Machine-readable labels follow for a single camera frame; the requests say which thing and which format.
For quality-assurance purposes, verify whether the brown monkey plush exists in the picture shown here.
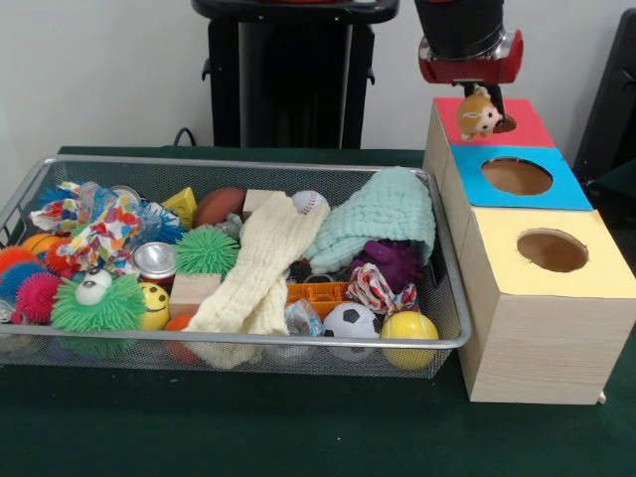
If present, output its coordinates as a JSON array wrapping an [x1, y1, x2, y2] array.
[[455, 84, 504, 143]]

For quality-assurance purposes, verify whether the wooden box with three holes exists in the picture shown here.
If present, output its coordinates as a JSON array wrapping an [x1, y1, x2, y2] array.
[[421, 96, 636, 406]]

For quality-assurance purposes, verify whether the purple fuzzy ball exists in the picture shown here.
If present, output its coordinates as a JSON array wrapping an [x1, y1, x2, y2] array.
[[350, 238, 423, 294]]

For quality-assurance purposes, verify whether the green spiky ball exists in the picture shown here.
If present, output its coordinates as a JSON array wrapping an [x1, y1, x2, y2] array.
[[173, 226, 240, 274]]

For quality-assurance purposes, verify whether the dark green table cloth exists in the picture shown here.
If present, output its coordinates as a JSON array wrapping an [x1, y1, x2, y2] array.
[[0, 145, 636, 477]]

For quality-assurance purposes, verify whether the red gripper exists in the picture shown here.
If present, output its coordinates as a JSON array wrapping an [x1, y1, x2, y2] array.
[[416, 29, 525, 120]]

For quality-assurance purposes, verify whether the green spiky toy with eyes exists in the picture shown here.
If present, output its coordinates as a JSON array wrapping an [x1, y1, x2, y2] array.
[[51, 271, 148, 333]]

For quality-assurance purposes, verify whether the cream waffle cloth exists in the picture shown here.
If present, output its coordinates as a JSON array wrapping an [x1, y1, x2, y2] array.
[[182, 192, 332, 370]]

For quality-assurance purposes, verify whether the black and white soccer ball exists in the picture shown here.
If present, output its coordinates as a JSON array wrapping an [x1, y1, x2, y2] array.
[[322, 301, 382, 362]]

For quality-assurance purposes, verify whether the multicolour spiky caterpillar toy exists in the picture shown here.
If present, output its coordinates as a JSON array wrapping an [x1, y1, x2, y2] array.
[[0, 242, 66, 325]]

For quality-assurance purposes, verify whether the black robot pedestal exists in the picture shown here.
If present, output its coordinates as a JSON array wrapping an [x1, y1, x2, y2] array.
[[191, 0, 401, 150]]

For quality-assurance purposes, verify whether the light wooden block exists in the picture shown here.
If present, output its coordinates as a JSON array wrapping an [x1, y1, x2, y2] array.
[[169, 272, 223, 319]]

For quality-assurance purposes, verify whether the black looped cable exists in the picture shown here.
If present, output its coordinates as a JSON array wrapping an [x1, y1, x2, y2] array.
[[171, 126, 201, 149]]

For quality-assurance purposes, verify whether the mint green waffle cloth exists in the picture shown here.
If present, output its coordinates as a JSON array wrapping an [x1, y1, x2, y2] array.
[[303, 166, 437, 274]]

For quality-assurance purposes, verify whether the black stand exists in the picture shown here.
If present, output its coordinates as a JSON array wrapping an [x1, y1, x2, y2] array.
[[570, 7, 636, 175]]

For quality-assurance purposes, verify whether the plain yellow ball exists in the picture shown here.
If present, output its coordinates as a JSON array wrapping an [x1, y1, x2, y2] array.
[[380, 311, 439, 370]]

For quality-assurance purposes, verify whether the shallow metal mesh bin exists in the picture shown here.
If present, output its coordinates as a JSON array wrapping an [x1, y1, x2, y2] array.
[[0, 154, 472, 382]]

